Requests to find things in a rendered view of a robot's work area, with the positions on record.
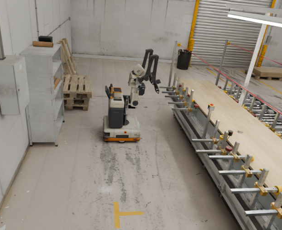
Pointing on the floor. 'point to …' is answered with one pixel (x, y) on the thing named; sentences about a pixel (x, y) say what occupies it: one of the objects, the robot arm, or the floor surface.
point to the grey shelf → (44, 93)
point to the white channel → (258, 36)
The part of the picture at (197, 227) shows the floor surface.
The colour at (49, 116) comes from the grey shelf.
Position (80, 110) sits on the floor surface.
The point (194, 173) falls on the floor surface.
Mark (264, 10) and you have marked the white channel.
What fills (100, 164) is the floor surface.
